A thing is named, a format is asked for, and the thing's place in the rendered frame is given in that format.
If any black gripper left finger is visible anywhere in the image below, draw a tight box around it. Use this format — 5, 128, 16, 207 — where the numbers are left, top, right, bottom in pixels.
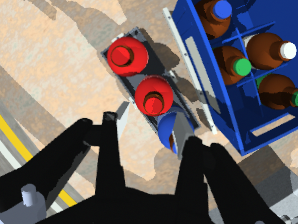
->
0, 101, 133, 224

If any brown bottle with blue cap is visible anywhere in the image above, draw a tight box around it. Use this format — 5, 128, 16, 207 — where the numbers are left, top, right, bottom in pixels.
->
194, 0, 232, 41

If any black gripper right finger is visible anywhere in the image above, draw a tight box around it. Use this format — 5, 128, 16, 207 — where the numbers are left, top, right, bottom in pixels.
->
172, 112, 286, 224

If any brown bottle with white cap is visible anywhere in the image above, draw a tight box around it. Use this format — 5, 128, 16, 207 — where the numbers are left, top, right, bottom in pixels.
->
241, 32, 296, 70

